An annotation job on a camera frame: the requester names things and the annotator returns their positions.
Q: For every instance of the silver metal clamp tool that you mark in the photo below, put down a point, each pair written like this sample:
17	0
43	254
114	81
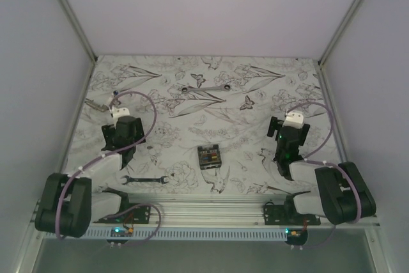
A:
98	107

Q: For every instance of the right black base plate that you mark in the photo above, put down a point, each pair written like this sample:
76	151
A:
279	215

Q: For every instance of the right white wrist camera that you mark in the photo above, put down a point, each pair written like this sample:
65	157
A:
294	119

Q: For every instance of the left aluminium corner post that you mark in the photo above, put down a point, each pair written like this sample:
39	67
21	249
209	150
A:
76	26

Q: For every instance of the aluminium corner post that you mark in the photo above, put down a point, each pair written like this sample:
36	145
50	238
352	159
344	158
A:
76	26
342	27

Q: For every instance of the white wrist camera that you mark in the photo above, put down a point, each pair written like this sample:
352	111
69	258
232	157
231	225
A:
117	113
294	119

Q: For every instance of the black fuse box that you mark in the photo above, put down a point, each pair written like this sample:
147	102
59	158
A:
212	165

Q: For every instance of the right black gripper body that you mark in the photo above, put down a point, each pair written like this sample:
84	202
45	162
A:
275	124

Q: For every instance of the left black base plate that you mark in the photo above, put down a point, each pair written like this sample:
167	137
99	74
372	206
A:
131	214

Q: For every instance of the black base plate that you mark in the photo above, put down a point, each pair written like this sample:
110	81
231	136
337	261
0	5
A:
279	215
131	214

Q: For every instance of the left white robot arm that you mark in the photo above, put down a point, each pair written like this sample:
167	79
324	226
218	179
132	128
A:
70	202

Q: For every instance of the controller board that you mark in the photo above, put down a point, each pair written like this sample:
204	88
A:
119	236
296	237

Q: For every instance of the white slotted cable duct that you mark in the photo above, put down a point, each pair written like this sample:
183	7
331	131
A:
204	234

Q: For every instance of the floral patterned table mat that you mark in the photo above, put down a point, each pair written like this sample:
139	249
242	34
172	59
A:
177	123

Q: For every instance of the silver ratchet wrench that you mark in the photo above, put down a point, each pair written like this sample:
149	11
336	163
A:
224	87

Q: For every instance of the right controller board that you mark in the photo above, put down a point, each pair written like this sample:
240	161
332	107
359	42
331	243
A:
296	237

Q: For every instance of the left controller board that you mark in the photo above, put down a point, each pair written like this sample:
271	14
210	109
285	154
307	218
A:
119	236

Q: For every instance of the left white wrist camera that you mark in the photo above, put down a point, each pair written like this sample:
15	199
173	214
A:
117	113

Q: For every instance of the black open-end wrench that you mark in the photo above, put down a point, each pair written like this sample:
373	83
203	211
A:
128	179

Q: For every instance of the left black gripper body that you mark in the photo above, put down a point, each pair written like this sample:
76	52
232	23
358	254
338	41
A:
109	132

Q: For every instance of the aluminium rail frame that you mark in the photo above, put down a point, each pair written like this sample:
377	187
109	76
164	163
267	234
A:
189	210

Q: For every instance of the right aluminium corner post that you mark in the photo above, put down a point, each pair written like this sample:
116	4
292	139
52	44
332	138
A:
342	27

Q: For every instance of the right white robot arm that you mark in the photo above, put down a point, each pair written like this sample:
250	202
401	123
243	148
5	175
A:
316	189

